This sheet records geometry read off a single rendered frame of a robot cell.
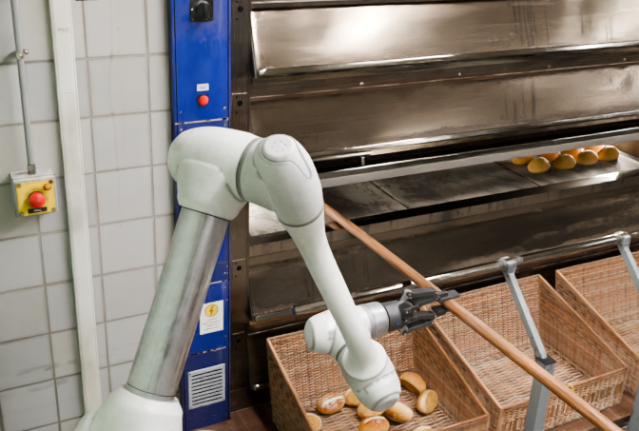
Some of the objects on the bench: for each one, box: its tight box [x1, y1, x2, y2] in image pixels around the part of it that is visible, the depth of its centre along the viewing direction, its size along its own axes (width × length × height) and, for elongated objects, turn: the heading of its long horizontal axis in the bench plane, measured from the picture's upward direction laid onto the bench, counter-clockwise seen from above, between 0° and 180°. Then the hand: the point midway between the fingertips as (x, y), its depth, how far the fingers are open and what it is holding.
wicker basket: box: [419, 274, 629, 431], centre depth 273 cm, size 49×56×28 cm
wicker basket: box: [265, 310, 490, 431], centre depth 248 cm, size 49×56×28 cm
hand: (446, 302), depth 209 cm, fingers closed on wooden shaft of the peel, 3 cm apart
